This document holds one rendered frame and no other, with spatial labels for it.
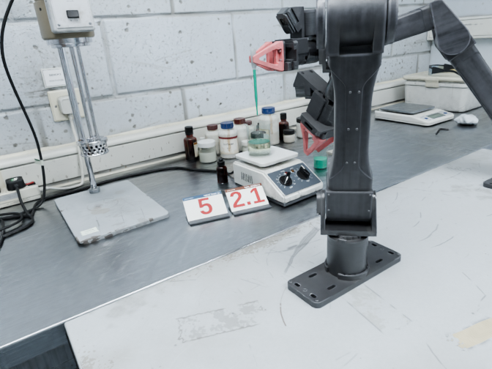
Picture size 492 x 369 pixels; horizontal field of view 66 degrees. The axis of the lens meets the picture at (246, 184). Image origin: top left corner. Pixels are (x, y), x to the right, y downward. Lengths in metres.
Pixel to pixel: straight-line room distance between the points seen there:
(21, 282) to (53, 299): 0.09
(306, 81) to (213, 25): 0.63
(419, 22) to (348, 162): 0.52
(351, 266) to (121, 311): 0.35
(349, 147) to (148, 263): 0.41
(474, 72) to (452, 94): 0.86
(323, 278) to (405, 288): 0.12
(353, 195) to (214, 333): 0.27
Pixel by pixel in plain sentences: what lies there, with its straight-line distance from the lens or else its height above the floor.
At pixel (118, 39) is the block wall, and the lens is 1.27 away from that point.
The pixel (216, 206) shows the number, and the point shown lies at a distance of 0.86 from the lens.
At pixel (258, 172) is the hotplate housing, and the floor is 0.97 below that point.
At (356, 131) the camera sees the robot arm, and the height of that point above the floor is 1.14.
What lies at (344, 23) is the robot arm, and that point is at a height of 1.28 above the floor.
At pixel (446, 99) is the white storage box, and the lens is 1.90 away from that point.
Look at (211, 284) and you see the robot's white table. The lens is 0.64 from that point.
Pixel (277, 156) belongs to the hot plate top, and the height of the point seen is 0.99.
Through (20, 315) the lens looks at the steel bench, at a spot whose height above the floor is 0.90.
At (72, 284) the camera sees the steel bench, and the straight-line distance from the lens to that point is 0.73.
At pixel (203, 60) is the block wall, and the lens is 1.38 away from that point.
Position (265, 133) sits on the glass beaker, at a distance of 0.93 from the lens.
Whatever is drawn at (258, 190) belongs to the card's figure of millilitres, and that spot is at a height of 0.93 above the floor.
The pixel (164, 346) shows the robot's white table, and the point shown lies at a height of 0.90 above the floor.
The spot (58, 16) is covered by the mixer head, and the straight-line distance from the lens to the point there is 0.85.
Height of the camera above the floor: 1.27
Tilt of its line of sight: 21 degrees down
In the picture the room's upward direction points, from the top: 4 degrees counter-clockwise
